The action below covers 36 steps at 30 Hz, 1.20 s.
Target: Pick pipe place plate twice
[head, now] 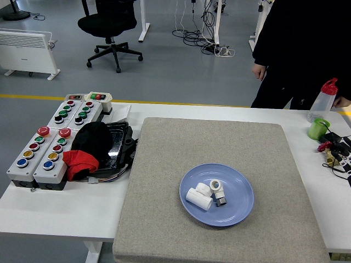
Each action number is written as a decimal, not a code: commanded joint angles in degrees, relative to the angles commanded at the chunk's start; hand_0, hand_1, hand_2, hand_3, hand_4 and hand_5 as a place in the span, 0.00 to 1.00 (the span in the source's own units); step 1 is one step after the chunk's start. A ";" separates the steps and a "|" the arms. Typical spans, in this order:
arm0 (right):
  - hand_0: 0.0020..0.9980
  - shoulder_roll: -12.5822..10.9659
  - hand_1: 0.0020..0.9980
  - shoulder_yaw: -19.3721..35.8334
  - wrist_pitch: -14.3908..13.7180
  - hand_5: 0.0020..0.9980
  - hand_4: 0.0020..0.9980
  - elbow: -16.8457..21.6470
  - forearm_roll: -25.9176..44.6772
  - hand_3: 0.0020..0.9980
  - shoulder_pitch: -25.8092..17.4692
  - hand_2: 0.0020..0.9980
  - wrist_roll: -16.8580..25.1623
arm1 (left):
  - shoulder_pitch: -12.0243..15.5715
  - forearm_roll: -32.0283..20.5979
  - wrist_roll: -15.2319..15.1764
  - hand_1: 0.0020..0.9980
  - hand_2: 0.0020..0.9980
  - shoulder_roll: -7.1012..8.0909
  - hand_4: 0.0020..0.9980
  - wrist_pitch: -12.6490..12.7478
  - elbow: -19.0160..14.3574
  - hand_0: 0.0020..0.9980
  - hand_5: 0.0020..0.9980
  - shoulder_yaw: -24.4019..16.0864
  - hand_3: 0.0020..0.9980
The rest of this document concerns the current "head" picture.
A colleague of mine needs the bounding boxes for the person's left hand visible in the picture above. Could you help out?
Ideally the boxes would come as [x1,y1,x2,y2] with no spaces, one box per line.
[334,97,351,109]

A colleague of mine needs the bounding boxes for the person's right hand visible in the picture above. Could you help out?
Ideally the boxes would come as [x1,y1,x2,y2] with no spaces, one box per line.
[251,62,268,82]

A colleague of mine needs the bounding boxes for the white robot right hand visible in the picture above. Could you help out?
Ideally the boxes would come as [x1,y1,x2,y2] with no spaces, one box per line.
[339,156,351,190]

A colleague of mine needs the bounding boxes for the white elbow fitting metal thread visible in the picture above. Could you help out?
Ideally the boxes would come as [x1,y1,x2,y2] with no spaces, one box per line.
[209,179,228,208]

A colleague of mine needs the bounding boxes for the white tee pipe fitting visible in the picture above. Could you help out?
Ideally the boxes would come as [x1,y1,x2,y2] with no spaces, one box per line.
[185,182,214,211]

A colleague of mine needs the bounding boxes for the blue plate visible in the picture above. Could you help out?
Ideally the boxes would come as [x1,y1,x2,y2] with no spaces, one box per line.
[179,163,255,227]

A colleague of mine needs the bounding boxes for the clear bottle red cap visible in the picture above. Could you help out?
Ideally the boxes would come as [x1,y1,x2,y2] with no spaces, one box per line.
[307,78,338,123]

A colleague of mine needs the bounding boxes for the small black box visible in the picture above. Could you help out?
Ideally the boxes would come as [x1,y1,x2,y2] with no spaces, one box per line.
[332,136,351,155]

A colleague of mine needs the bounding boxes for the black power adapter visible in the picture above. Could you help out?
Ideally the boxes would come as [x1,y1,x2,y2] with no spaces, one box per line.
[320,132,343,144]

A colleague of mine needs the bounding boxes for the green cup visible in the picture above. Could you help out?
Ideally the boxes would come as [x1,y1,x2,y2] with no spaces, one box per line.
[307,118,331,141]

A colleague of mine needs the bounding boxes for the person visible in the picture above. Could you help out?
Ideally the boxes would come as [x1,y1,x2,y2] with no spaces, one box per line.
[250,0,351,110]

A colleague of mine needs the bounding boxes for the white desk leg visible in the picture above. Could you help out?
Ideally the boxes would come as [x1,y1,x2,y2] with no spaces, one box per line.
[212,0,223,46]
[138,0,151,43]

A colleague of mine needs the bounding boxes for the grey-brown mat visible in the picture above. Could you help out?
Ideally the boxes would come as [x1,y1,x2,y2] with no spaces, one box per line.
[112,117,332,263]

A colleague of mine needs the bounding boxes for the white paper card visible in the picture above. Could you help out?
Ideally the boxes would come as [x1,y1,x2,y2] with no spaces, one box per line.
[111,105,132,123]

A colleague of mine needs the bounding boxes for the black plastic tray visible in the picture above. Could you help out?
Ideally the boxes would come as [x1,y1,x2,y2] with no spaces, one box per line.
[90,121,139,176]

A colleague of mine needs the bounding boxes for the black office chair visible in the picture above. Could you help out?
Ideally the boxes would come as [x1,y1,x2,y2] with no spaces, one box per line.
[77,0,144,73]

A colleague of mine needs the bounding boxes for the grey four-button control box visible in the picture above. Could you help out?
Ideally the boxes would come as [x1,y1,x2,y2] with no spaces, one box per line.
[47,100,83,129]
[67,100,104,131]

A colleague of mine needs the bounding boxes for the black cloth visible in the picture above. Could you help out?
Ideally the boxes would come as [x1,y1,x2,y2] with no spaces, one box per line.
[71,122,114,165]

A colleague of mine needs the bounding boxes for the red cloth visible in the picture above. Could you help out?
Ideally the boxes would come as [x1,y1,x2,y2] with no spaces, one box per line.
[62,150,100,182]

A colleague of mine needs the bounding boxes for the grey emergency-stop control box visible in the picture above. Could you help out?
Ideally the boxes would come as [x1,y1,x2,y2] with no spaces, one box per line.
[7,126,60,188]
[32,128,80,191]

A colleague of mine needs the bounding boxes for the white panel heater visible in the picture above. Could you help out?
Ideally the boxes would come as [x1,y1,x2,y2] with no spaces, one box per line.
[0,29,61,81]

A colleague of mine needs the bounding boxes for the white table leg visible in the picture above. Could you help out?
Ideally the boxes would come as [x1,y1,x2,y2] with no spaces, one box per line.
[83,241,104,263]

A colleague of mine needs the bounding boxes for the black round stand base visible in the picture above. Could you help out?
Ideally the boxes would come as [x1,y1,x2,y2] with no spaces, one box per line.
[2,0,31,21]

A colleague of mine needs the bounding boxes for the thin black cable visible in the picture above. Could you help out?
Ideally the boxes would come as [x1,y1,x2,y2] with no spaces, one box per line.
[322,153,349,180]

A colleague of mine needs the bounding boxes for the white floor cable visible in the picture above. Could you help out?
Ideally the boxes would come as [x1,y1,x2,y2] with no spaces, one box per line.
[215,45,236,58]

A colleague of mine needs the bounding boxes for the white desk frame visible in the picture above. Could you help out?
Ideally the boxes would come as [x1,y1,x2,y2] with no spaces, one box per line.
[248,0,274,53]

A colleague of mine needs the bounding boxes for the black floor cable tangle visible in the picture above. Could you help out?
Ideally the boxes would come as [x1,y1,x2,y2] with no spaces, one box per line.
[172,0,222,55]

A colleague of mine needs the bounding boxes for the hanging white cable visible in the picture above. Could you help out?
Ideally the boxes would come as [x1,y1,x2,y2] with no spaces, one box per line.
[174,0,188,36]

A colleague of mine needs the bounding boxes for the cream switch box green red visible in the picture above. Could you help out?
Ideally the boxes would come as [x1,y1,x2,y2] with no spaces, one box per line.
[83,92,114,115]

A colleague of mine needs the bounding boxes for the wire bundle white connector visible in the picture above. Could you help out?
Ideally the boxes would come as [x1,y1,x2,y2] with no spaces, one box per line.
[87,167,129,185]

